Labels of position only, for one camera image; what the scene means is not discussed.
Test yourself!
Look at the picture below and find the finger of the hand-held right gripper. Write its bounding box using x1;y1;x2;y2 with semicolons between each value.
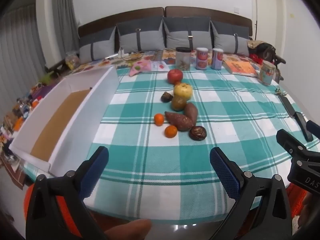
276;129;308;158
306;120;320;137

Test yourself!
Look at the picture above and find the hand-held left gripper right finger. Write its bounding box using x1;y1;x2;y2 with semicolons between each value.
209;147;293;240

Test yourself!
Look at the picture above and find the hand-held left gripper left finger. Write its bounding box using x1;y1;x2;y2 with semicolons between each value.
26;146;110;240

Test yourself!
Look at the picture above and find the white cardboard box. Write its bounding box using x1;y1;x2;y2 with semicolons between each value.
9;66;120;179

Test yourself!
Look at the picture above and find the brown-green pear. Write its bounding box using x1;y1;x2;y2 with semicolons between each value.
171;95;187;111

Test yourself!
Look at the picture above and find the red apple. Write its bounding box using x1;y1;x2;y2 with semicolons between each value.
167;69;184;85

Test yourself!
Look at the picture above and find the person's right forearm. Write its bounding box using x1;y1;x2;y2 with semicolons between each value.
299;196;320;240

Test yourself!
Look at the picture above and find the person's left hand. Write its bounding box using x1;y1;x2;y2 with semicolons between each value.
104;219;152;240

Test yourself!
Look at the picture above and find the red knit cloth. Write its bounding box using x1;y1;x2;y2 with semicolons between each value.
286;186;310;217

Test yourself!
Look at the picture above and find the teal plaid blanket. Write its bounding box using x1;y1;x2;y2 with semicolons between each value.
25;67;320;225

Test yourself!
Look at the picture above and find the reddish sweet potato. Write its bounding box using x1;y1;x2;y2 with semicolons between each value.
164;111;194;132
184;102;198;125

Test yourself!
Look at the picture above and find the small jar with printed label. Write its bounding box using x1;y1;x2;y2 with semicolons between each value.
259;60;276;86

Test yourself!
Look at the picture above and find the orange book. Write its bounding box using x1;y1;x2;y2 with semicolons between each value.
222;59;258;77

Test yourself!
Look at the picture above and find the dark bag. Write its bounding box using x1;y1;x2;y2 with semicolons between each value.
247;40;287;80

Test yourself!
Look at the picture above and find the yellow apple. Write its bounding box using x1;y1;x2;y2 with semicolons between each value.
173;83;193;99

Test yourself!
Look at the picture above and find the pile of colourful clutter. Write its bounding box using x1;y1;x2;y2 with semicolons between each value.
0;71;54;189

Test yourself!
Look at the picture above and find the floral bedsheet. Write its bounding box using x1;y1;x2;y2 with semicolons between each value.
72;49;263;75

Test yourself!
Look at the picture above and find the printed canister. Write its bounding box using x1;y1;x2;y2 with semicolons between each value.
211;48;224;70
195;47;209;70

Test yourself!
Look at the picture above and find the dark bedside table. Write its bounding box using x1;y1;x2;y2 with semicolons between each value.
45;60;68;78

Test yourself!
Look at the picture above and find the pink snack packet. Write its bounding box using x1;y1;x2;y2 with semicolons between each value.
129;60;153;77

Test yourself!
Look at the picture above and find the clear bag of snacks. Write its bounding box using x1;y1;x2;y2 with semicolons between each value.
65;51;80;70

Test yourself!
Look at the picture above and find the white door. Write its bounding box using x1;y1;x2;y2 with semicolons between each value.
252;0;285;63

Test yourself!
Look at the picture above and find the grey pillow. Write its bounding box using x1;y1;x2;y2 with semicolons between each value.
79;26;117;64
162;16;212;52
211;20;250;55
116;17;165;54

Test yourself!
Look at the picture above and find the clear jar with black lid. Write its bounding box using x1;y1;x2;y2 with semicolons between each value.
175;47;191;70

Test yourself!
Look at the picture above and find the grey curtain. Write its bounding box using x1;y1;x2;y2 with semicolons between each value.
0;2;47;120
51;0;80;38

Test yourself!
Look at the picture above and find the dark wooden headboard panel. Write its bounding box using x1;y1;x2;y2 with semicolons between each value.
165;6;253;38
78;7;165;39

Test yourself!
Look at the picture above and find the black strap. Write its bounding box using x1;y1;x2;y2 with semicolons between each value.
278;95;314;142

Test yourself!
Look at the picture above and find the white charger with cable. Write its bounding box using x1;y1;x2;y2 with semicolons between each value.
118;47;146;62

